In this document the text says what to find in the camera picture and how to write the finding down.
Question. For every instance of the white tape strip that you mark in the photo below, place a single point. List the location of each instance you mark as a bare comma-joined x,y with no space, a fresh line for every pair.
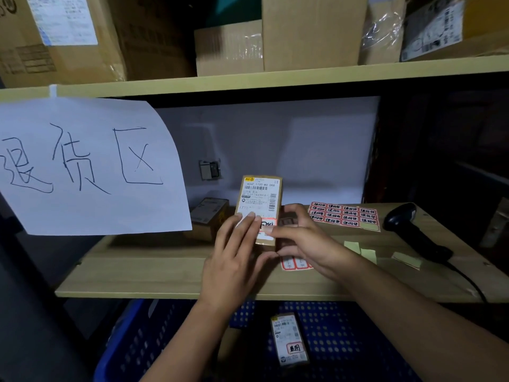
53,91

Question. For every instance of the dark brown cardboard box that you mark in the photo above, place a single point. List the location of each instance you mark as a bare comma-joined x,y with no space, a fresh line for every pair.
155,39

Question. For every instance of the person's left forearm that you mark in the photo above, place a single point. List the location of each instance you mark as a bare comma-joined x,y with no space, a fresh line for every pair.
187,346

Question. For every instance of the teal object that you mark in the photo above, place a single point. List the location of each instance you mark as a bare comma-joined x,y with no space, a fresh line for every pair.
234,9

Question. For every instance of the cardboard box clear tape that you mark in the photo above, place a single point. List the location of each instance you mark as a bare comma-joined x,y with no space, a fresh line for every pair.
381,35

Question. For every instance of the dark brown wooden door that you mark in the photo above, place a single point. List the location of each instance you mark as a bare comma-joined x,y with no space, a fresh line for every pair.
445,147

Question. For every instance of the person's left hand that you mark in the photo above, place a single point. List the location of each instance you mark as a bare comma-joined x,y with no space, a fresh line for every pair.
230,270

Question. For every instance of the person's right forearm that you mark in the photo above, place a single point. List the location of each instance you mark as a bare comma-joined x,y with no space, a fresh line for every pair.
417,326

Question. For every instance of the blue plastic crate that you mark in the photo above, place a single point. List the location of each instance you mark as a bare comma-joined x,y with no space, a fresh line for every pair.
342,342

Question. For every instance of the black barcode scanner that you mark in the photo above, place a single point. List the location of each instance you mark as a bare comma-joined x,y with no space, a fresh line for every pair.
405,226

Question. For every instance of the cardboard boxes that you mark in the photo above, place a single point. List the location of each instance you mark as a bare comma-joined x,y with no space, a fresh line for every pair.
59,39

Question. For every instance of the person's right hand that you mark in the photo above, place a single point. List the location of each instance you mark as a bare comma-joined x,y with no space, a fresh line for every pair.
314,246

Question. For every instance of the red sticker sheet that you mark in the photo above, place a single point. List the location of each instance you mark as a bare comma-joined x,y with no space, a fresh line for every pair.
342,214
296,264

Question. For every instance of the short taped cardboard box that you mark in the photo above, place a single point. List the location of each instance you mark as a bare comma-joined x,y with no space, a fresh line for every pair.
228,51

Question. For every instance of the wall socket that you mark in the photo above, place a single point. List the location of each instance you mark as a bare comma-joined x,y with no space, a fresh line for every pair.
210,170

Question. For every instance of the wooden shelf rack black frame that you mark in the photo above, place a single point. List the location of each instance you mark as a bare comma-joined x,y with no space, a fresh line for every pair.
159,274

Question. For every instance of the small cardboard box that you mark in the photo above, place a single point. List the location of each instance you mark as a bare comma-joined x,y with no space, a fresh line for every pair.
289,340
206,218
258,194

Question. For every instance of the white paper sign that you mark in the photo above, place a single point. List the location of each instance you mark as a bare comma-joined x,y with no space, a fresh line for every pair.
91,171

